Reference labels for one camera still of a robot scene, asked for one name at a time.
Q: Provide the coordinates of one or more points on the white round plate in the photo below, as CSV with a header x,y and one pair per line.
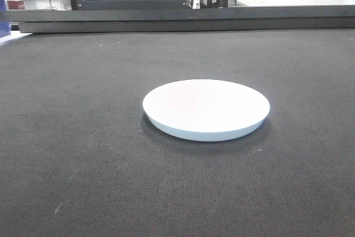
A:
x,y
206,110

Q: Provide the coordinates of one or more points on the red white box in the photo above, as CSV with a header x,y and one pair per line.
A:
x,y
16,4

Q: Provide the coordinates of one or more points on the black table edge frame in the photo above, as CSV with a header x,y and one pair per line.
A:
x,y
223,19

